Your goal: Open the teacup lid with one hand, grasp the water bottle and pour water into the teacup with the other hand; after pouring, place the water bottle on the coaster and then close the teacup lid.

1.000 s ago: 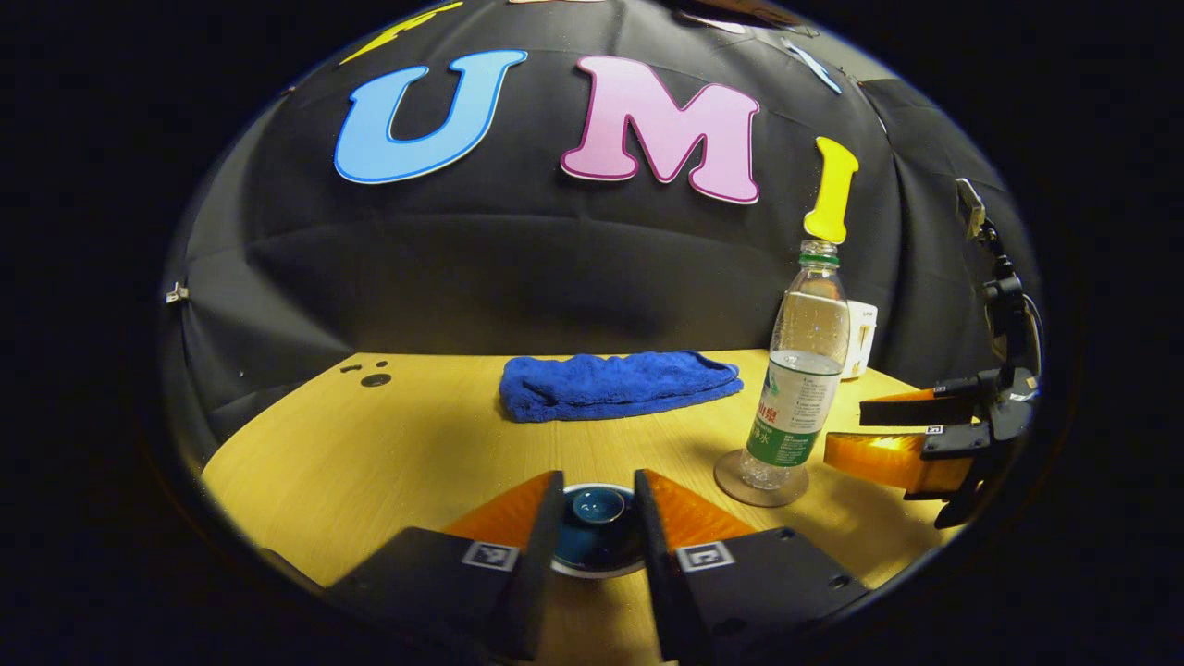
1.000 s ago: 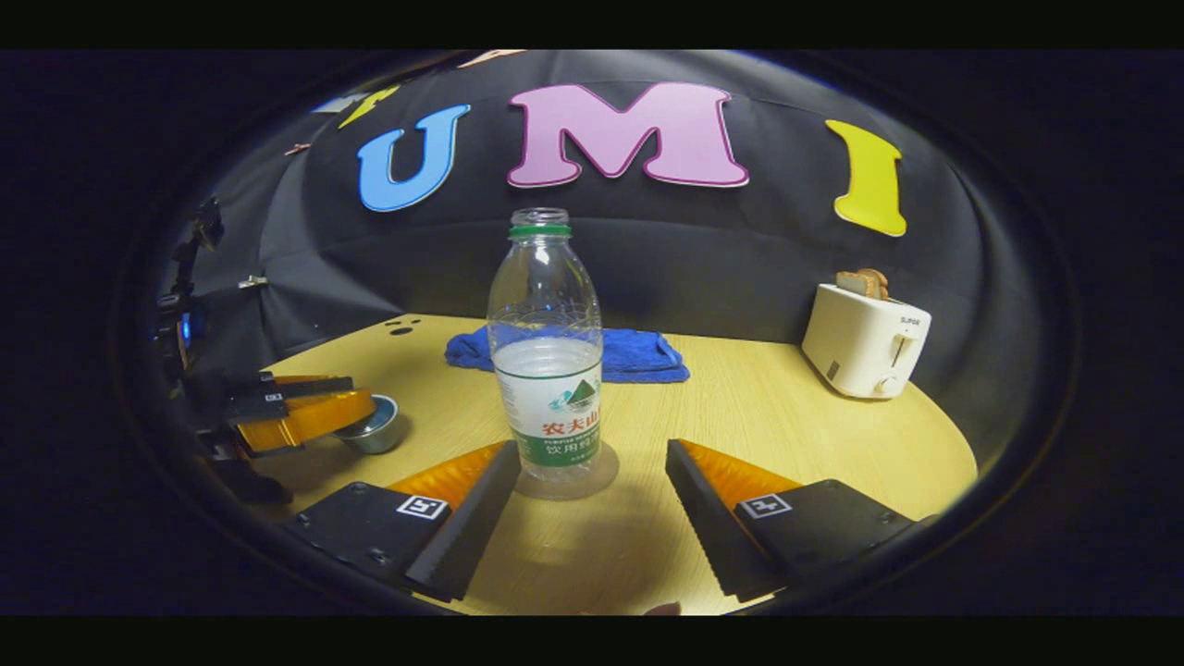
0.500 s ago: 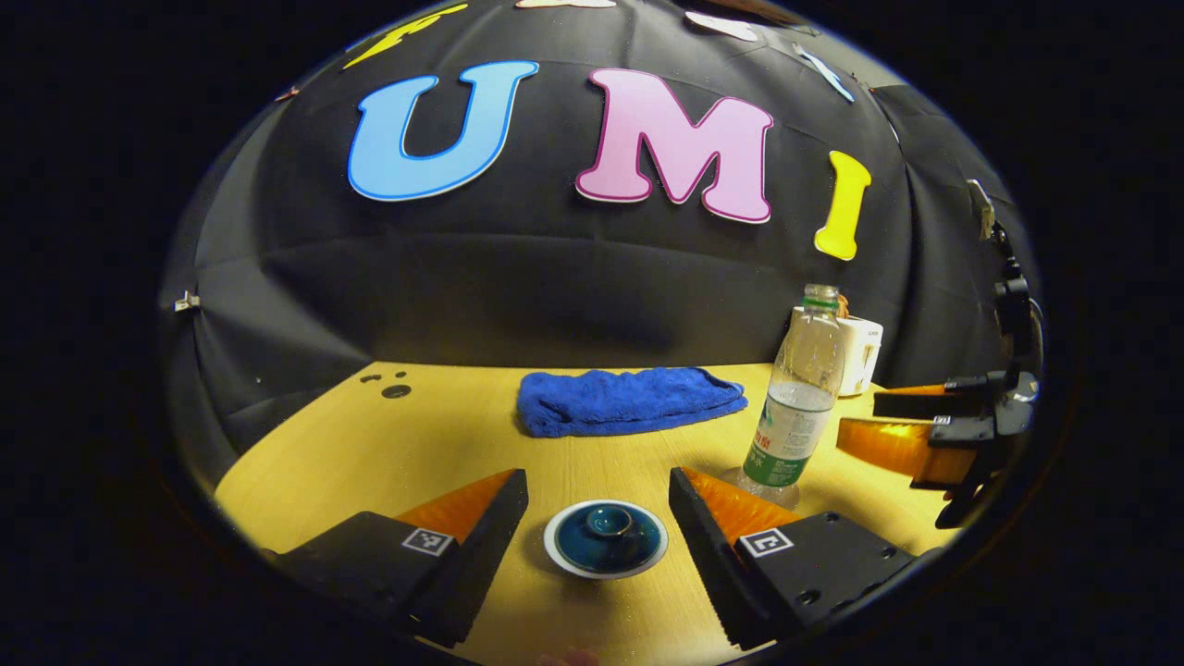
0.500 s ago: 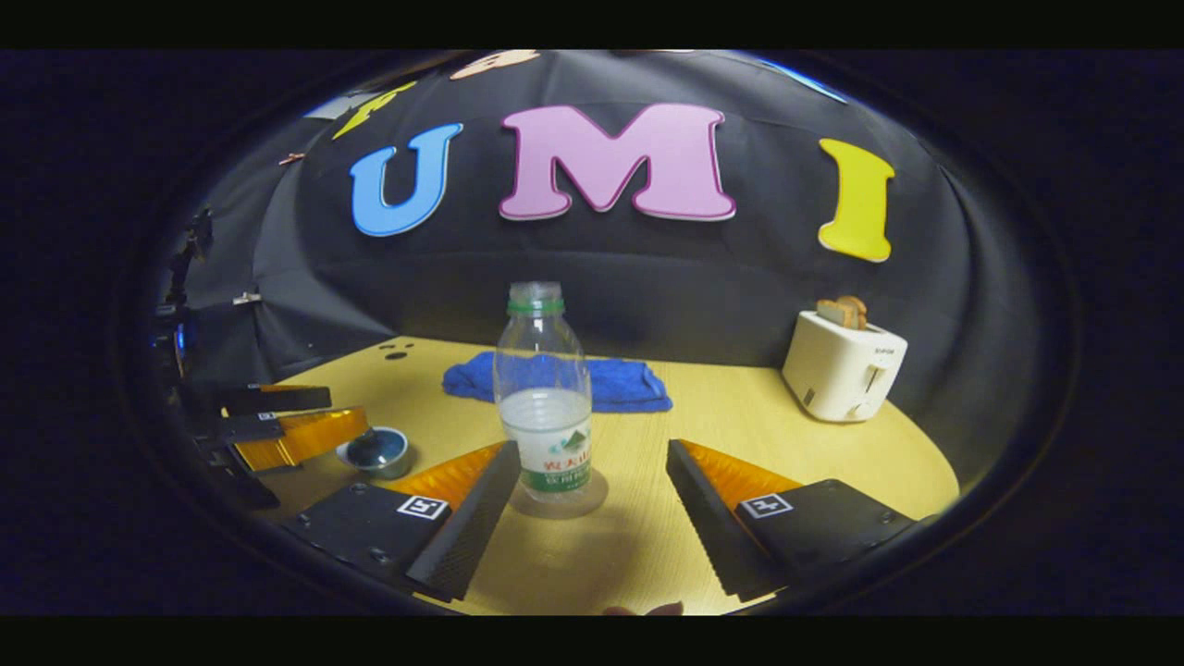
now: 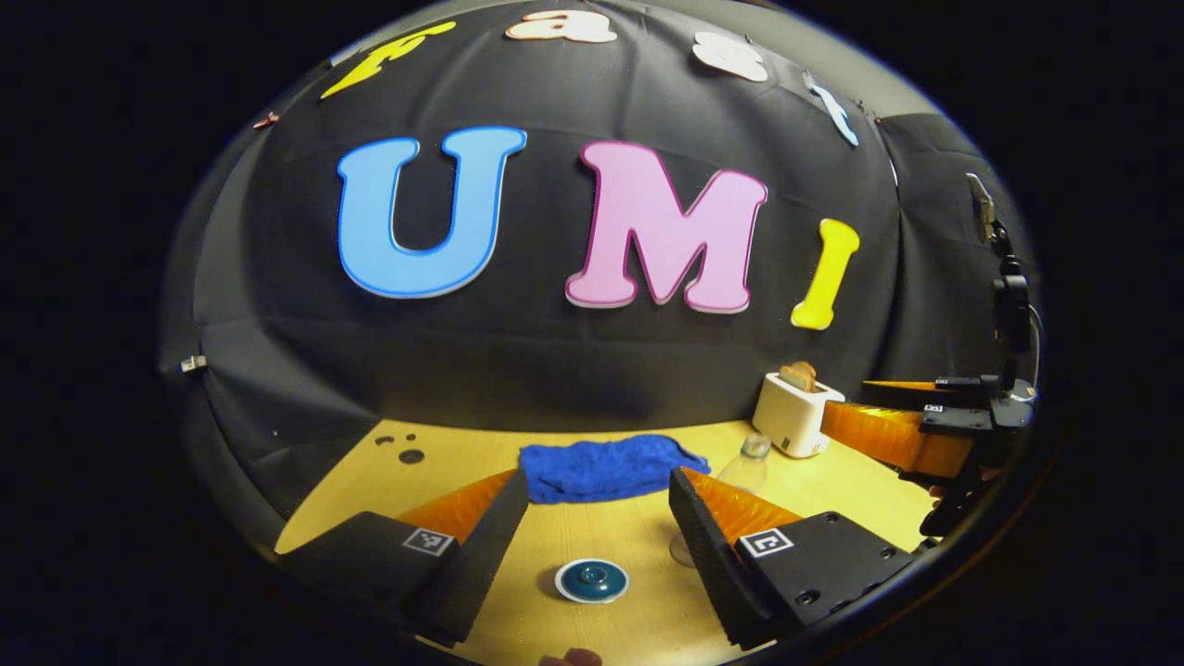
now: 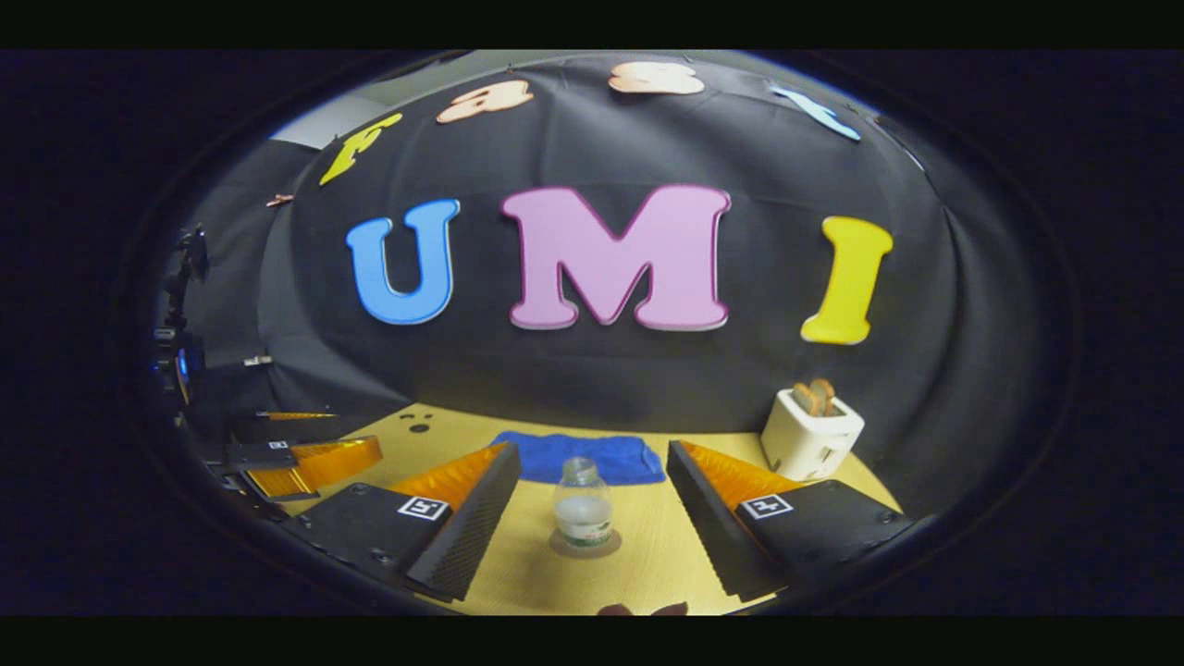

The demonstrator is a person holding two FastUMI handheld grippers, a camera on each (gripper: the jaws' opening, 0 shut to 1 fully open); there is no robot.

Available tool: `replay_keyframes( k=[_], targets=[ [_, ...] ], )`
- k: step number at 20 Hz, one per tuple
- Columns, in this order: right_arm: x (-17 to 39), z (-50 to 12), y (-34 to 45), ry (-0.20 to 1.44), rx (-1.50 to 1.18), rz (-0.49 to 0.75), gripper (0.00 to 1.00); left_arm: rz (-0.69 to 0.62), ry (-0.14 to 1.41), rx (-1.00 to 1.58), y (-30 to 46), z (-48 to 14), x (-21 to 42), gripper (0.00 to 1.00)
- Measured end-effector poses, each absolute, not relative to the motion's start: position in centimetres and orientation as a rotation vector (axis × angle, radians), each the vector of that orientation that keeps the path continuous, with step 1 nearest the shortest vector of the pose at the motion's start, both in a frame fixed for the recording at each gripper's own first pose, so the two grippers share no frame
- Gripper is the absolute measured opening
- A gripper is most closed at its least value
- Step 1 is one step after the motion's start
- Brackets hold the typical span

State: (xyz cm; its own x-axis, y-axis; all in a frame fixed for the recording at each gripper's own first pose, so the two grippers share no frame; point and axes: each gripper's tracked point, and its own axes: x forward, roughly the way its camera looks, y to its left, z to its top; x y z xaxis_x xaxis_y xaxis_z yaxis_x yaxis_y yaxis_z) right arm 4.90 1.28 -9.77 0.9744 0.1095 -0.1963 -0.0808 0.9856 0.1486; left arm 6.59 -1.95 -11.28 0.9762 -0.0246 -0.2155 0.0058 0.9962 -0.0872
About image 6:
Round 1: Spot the round brown coaster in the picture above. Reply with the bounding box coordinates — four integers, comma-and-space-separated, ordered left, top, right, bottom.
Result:
549, 525, 623, 559

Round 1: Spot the white toaster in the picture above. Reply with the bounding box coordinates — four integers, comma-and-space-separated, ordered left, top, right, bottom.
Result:
760, 387, 866, 482

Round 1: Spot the clear plastic water bottle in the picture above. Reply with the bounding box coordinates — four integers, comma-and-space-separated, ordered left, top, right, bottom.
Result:
553, 456, 614, 549

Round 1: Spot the blue towel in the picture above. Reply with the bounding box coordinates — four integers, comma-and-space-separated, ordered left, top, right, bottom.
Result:
490, 431, 667, 487

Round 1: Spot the black backdrop cloth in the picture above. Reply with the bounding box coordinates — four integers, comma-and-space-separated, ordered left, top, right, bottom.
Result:
180, 55, 1051, 519

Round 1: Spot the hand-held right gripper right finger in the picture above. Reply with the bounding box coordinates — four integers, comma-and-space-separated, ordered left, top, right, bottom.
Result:
666, 439, 937, 602

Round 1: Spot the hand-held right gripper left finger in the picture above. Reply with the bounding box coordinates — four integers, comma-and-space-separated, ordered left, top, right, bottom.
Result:
277, 441, 523, 604

